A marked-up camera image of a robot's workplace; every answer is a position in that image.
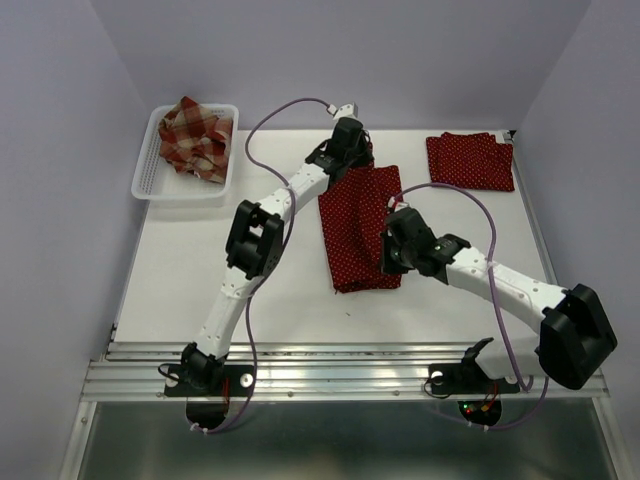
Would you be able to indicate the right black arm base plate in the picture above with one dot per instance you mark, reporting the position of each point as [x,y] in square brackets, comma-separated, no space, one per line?
[460,379]

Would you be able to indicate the white plastic basket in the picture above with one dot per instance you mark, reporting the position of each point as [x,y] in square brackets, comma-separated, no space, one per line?
[156,180]

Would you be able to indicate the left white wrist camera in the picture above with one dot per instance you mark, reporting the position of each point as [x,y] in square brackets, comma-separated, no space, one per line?
[349,110]

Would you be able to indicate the plaid red beige skirt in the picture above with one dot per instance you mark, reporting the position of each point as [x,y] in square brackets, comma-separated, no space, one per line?
[196,141]

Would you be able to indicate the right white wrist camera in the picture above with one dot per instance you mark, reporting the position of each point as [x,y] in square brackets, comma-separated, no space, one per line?
[396,205]

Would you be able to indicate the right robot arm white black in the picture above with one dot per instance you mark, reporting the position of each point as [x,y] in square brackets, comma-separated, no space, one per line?
[572,335]

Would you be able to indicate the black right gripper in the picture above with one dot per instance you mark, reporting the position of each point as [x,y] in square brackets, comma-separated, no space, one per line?
[387,265]

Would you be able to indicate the red polka dot skirt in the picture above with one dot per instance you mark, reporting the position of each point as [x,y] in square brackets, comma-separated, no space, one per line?
[353,213]
[471,161]

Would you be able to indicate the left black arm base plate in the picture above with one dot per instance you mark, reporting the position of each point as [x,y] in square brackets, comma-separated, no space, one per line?
[235,381]

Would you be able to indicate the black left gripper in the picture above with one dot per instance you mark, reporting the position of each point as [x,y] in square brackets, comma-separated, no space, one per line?
[365,156]

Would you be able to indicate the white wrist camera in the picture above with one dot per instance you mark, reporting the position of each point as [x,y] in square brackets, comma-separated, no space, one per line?
[349,110]
[396,205]

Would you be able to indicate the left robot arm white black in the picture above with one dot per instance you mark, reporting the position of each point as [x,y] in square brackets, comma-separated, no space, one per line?
[256,243]

